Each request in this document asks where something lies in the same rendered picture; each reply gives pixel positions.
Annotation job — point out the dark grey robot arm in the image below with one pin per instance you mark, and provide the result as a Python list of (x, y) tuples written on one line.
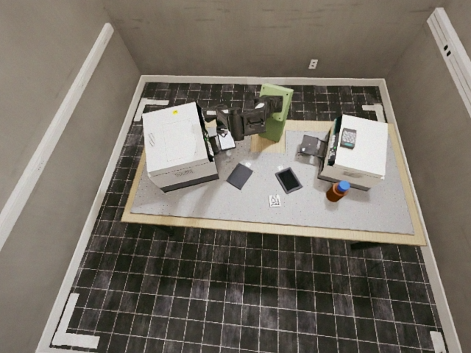
[(241, 124)]

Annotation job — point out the white multi-well plate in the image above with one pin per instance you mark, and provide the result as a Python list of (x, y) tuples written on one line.
[(226, 142)]

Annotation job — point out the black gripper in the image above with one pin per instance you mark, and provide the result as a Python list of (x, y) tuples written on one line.
[(220, 132)]

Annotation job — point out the brown bottle with blue cap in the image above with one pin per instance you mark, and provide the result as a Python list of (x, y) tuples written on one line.
[(334, 194)]

